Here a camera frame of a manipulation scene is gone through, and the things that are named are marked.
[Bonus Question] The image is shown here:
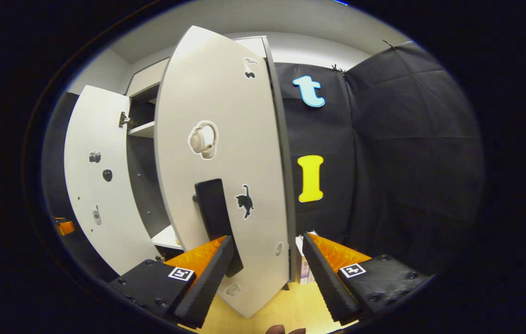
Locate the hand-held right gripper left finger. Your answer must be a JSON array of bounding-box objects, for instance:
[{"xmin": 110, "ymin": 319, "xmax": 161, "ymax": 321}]
[{"xmin": 108, "ymin": 235, "xmax": 235, "ymax": 329}]

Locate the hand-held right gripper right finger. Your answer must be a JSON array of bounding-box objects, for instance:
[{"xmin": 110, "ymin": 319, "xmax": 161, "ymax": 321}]
[{"xmin": 302, "ymin": 232, "xmax": 433, "ymax": 325}]

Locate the white shoe cabinet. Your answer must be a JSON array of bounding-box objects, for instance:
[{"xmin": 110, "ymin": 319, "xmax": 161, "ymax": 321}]
[{"xmin": 124, "ymin": 36, "xmax": 297, "ymax": 283}]

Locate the white cabinet door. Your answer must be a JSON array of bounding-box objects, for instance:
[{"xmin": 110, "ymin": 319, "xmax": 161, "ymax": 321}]
[
  {"xmin": 64, "ymin": 85, "xmax": 162, "ymax": 276},
  {"xmin": 154, "ymin": 26, "xmax": 297, "ymax": 318}
]

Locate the small white box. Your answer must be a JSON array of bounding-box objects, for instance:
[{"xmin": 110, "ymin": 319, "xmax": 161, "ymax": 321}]
[{"xmin": 296, "ymin": 231, "xmax": 318, "ymax": 285}]

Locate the black door handle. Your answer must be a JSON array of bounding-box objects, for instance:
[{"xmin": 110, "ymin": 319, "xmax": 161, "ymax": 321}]
[{"xmin": 192, "ymin": 178, "xmax": 244, "ymax": 278}]

